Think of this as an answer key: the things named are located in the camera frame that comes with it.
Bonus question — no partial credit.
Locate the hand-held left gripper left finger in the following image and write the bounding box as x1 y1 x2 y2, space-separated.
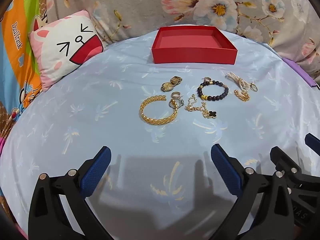
28 146 112 240

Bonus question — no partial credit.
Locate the purple cloth edge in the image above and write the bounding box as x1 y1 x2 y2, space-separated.
282 57 320 89

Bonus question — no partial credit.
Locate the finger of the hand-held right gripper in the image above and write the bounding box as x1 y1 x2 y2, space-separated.
305 133 320 157
270 146 304 181

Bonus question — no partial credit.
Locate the small gold chain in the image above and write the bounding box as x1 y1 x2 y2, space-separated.
234 89 250 102

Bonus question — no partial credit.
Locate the gold braided bangle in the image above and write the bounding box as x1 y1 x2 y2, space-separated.
139 95 178 125

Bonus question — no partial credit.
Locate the grey floral blanket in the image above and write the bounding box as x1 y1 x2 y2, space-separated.
37 0 320 75

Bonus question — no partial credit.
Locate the colourful cartoon sheet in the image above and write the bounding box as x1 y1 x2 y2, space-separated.
0 0 58 140

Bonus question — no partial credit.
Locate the gold wristwatch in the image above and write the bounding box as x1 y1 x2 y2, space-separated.
160 76 183 92

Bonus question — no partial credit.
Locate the gold and silver ring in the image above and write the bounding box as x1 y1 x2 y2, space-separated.
168 98 185 109

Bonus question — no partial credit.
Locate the gold chain with black clover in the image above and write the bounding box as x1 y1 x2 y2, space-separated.
184 94 217 119

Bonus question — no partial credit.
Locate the black bead bracelet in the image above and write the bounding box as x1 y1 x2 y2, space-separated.
197 80 229 102

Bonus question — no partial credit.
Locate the light blue palm print sheet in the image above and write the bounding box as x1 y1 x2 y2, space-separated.
0 29 320 240

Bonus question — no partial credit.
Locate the red cardboard box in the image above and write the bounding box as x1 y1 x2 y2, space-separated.
151 26 238 65

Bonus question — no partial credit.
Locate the pearl brooch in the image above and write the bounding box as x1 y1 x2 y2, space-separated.
226 72 250 93

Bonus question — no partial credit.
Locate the white cat face pillow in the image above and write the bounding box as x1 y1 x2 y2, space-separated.
28 10 104 92

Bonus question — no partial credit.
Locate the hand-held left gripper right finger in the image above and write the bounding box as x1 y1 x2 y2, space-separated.
211 144 297 240

